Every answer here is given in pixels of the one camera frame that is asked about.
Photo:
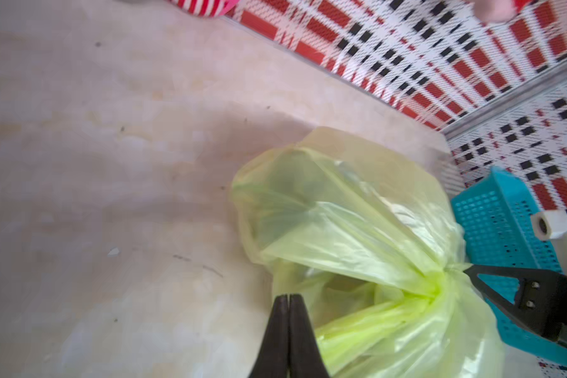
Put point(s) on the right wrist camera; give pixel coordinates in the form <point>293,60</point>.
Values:
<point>562,236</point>

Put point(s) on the pink hanging plush toy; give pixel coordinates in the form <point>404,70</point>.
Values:
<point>497,11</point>

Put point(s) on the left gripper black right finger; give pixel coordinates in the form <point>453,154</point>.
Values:
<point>304,356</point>

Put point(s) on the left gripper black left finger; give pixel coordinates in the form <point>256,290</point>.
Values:
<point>272,360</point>

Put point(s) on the teal plastic basket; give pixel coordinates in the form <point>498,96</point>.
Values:
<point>495,214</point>

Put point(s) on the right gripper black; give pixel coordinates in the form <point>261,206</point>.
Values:
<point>540,304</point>

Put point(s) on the yellow-green plastic bag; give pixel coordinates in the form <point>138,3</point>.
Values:
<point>370,242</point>

